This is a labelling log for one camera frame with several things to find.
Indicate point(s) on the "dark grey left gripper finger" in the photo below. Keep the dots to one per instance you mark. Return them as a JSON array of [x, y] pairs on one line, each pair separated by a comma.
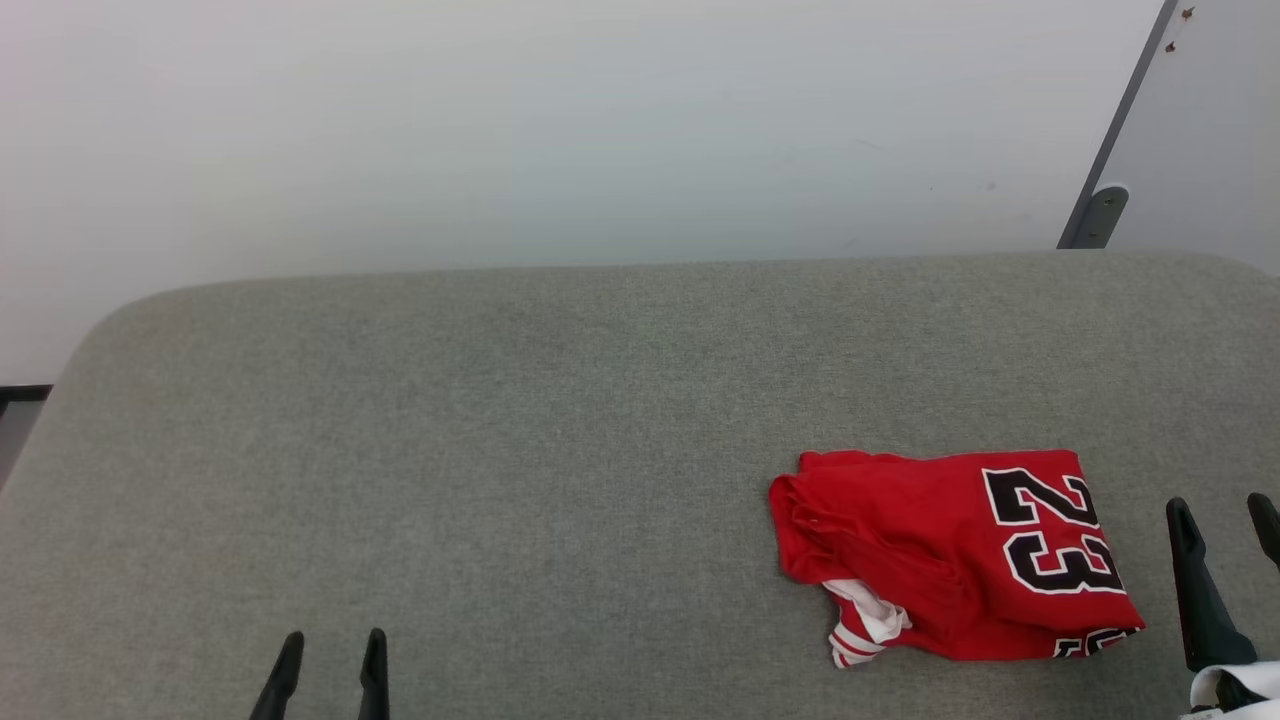
[[374, 680], [280, 685]]

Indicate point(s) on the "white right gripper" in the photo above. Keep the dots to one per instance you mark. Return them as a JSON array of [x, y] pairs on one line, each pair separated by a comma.
[[1245, 690]]

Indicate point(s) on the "red basketball jersey number 23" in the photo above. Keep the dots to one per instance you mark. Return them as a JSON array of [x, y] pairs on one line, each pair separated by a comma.
[[930, 550]]

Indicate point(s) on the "grey upholstered sofa seat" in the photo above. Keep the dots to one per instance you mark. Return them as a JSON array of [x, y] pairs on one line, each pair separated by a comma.
[[500, 480]]

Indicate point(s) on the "dark framed floor panel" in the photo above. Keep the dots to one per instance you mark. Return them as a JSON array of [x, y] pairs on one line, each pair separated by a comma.
[[18, 425]]

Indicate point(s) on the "grey metal hinge bracket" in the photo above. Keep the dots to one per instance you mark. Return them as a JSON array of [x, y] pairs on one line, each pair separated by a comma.
[[1100, 215]]

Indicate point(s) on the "grey wall panel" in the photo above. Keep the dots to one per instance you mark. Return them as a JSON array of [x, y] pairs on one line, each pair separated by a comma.
[[1210, 130]]

